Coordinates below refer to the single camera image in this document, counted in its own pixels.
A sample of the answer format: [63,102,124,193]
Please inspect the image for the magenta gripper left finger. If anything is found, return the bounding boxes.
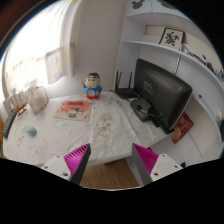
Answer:
[42,144,91,185]

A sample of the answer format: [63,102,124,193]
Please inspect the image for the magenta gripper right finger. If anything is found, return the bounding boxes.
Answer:
[132,143,182,185]

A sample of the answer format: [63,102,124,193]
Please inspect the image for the pink cartoon mouse pad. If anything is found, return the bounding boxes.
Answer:
[55,100,92,121]

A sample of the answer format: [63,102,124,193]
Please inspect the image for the white patterned tablecloth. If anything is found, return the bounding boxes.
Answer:
[3,92,166,166]

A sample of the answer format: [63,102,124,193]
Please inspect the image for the red book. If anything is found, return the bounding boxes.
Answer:
[171,112,194,144]

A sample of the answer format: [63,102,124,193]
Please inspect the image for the black monitor stand base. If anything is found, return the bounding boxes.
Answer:
[130,98,161,122]

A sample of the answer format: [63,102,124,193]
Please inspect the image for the black computer monitor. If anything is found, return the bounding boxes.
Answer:
[134,59,192,134]

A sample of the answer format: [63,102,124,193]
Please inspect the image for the black keyboard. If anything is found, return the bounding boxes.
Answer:
[2,111,16,139]

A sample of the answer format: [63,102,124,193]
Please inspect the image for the black wifi router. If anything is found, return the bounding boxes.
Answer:
[115,72,138,99]

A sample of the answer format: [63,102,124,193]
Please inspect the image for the white handbag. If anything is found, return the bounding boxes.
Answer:
[27,85,49,115]

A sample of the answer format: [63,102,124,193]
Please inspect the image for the cartoon boy figurine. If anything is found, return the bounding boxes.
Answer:
[82,72,102,99]

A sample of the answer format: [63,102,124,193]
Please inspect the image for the white window curtain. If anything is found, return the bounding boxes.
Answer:
[0,0,84,98]

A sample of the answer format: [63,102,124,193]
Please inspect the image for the framed picture on shelf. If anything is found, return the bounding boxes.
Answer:
[159,28,185,50]

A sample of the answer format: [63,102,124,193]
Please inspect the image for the white wall shelf unit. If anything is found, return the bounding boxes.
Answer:
[116,0,224,165]

